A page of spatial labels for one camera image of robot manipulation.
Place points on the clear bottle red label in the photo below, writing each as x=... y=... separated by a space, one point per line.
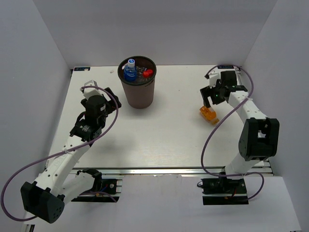
x=147 y=73

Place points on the Pocari Sweat blue bottle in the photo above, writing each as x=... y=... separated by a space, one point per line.
x=130 y=72

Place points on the clear bottle blue label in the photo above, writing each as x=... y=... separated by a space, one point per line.
x=140 y=71

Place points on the orange juice bottle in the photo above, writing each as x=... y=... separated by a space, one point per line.
x=209 y=115

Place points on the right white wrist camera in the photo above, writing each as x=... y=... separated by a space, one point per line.
x=213 y=76

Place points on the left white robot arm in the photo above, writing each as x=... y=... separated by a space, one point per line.
x=48 y=194

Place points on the left blue table sticker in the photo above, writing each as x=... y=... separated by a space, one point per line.
x=81 y=69

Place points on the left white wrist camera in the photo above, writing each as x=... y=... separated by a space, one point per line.
x=89 y=89

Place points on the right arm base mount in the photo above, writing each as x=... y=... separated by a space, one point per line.
x=223 y=191

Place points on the right blue table sticker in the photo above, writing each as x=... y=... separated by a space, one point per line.
x=225 y=67

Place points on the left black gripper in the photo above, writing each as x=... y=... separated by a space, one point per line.
x=110 y=108

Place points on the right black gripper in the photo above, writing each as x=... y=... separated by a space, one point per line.
x=205 y=92

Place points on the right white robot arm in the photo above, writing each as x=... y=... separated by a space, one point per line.
x=259 y=137

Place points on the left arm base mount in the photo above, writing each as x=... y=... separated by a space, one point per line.
x=104 y=190

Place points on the blue table sticker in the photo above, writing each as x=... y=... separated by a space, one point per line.
x=225 y=67
x=81 y=69

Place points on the brown plastic waste bin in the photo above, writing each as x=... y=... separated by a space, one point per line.
x=140 y=93

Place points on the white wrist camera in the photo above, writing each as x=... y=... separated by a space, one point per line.
x=213 y=76
x=89 y=89

